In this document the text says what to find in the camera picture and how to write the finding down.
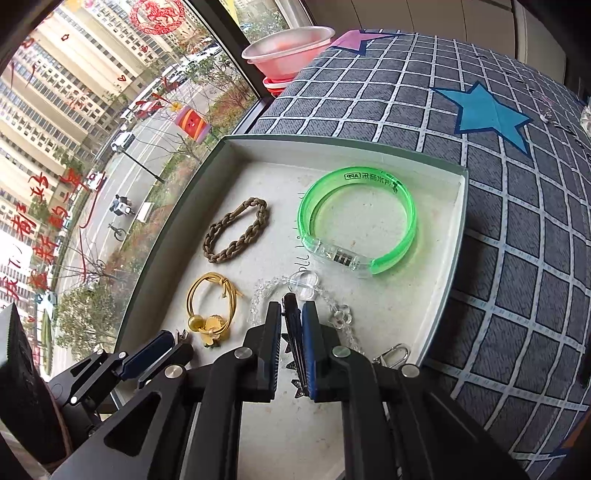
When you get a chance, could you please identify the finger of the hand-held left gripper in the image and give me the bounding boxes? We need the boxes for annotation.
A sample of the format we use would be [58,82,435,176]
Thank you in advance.
[69,330,174,394]
[139,343,195,387]

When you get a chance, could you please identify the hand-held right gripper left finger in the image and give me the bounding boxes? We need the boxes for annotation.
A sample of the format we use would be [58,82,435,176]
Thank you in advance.
[51,301,283,480]

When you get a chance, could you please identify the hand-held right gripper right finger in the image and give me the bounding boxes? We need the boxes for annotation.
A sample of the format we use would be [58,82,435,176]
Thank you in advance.
[302,301,527,480]

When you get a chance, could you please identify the yellow hair tie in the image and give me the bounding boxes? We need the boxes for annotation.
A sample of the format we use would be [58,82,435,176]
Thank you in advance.
[186,272,245,349]

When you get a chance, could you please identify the black hair claw clip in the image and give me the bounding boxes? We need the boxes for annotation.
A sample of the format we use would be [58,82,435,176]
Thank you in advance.
[281,293,311,400]

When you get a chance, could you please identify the clear crystal bead chain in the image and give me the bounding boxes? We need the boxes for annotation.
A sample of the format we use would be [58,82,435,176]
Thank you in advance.
[249,270,411,370]

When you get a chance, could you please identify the brown braided bracelet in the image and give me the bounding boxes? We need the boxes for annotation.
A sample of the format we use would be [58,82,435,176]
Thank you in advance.
[203,198,269,265]

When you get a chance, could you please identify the grey shallow tray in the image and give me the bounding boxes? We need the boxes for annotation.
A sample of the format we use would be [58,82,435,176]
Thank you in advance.
[108,134,469,480]

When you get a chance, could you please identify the green translucent bracelet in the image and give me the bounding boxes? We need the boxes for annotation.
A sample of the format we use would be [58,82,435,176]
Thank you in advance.
[297,167,417,278]

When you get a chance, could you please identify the blue checkered tablecloth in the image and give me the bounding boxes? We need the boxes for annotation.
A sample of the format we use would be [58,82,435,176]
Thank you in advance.
[249,30,591,480]

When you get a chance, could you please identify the lantern window sticker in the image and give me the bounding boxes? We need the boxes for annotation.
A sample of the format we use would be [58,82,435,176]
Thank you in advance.
[175,105,213,141]

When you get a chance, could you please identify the red plastic basin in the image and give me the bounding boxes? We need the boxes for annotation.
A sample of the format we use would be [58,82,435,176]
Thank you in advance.
[262,76,296,99]

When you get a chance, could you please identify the blue star patch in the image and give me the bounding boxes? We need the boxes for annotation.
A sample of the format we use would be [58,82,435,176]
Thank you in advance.
[430,82,534,155]

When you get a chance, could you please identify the pink plastic basin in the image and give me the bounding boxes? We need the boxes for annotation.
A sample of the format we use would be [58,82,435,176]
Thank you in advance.
[241,26,336,79]

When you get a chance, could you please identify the pink star patch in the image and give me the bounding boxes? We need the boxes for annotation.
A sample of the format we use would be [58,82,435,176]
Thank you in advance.
[330,28,402,57]

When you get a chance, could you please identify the red paper-cut window sticker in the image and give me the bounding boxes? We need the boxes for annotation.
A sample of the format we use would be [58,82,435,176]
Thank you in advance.
[130,0,188,34]

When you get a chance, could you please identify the beige cabinet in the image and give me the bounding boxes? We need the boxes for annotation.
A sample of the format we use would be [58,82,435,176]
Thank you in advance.
[510,0,568,81]

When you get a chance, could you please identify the thin silver necklace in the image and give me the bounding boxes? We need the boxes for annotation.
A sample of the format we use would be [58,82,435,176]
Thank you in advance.
[522,78,591,139]

